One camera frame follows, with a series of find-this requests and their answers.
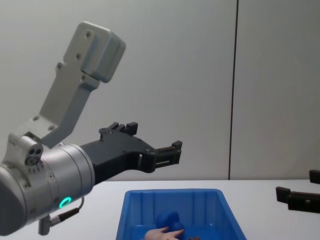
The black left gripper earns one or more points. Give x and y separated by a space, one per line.
120 150

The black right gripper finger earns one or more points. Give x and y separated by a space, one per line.
300 198
315 176

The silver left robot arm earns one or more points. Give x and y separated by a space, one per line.
62 170

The blue plastic bin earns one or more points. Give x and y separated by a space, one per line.
140 212

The blue rubber toy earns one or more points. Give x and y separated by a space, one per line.
167 218

